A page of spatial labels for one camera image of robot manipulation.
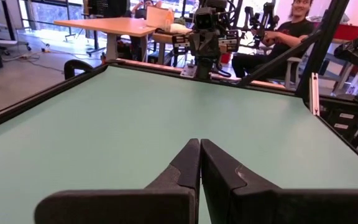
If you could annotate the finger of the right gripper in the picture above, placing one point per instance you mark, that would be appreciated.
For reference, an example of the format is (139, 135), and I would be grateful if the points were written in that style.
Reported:
(198, 46)
(212, 46)

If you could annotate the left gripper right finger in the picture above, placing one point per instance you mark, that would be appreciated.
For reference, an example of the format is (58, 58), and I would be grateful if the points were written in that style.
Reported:
(259, 208)

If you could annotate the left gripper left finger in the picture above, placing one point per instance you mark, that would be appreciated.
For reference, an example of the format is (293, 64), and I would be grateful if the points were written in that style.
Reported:
(154, 208)

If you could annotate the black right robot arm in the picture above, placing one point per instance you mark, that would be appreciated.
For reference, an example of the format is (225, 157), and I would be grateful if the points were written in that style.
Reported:
(204, 68)

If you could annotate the small red bin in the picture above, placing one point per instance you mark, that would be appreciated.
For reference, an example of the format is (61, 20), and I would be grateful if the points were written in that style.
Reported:
(225, 58)

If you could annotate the white bag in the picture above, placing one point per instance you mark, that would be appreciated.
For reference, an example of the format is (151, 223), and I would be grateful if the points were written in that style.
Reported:
(180, 28)

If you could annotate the orange plastic bottle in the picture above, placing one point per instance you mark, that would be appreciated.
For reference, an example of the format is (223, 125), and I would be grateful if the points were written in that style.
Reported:
(169, 21)

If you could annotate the beige cardboard box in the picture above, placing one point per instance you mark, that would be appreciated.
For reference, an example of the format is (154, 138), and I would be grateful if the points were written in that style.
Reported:
(155, 17)

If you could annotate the person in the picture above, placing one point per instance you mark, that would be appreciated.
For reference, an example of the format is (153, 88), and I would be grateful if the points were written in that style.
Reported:
(148, 3)
(291, 34)

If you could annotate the wooden desk grey legs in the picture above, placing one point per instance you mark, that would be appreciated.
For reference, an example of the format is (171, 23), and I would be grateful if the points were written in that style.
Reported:
(110, 25)

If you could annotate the green table mat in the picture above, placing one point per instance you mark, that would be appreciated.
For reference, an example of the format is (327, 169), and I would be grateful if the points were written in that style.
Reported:
(135, 118)

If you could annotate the black mesh office chair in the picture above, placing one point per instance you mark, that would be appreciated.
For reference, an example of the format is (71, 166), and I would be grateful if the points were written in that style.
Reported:
(107, 7)

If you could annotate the red plastic bin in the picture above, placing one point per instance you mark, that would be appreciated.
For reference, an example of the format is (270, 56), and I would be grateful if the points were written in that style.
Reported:
(348, 32)

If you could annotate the black box white labels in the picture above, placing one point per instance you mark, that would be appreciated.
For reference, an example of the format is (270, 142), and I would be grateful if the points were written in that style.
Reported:
(346, 121)

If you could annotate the black table clamp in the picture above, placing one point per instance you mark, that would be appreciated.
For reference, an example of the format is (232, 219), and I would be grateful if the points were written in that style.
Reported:
(73, 63)

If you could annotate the office chair wheel base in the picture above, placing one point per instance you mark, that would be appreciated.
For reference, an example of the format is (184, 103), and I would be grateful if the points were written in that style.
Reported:
(11, 46)

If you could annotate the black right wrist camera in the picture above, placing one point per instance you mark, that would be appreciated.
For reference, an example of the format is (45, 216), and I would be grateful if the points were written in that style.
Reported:
(204, 20)

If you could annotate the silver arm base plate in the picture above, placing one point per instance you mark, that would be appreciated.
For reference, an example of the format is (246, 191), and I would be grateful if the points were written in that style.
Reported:
(187, 72)

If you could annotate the grey chair frame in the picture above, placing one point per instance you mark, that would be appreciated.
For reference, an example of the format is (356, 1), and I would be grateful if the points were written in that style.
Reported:
(288, 73)

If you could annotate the black aluminium table frame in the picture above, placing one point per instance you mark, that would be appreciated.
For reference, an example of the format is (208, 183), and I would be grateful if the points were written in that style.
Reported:
(321, 53)

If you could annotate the silver metal bracket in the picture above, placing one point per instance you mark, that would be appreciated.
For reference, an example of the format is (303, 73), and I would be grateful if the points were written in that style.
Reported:
(314, 93)

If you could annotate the glass window wall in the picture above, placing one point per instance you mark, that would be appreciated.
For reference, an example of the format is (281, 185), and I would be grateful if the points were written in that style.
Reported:
(48, 14)

